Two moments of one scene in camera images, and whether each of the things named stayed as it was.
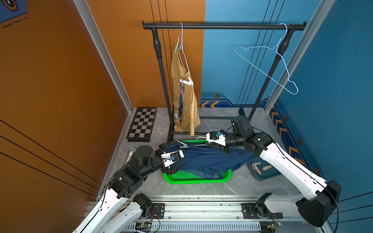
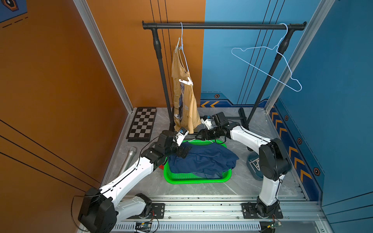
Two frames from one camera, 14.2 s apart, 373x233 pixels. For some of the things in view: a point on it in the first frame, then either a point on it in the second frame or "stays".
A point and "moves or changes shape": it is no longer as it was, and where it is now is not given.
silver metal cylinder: x=129 y=156 stays
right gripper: x=224 y=150 -> x=202 y=135
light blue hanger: x=243 y=58 -> x=279 y=52
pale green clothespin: x=176 y=46 stays
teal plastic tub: x=260 y=169 stays
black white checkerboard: x=142 y=125 stays
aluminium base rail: x=207 y=214 stays
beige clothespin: x=185 y=145 moves or changes shape
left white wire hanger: x=181 y=48 stays
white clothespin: x=189 y=82 stays
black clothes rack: x=155 y=25 stays
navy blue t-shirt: x=209 y=160 moves or changes shape
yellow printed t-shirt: x=186 y=114 stays
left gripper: x=162 y=148 -> x=179 y=153
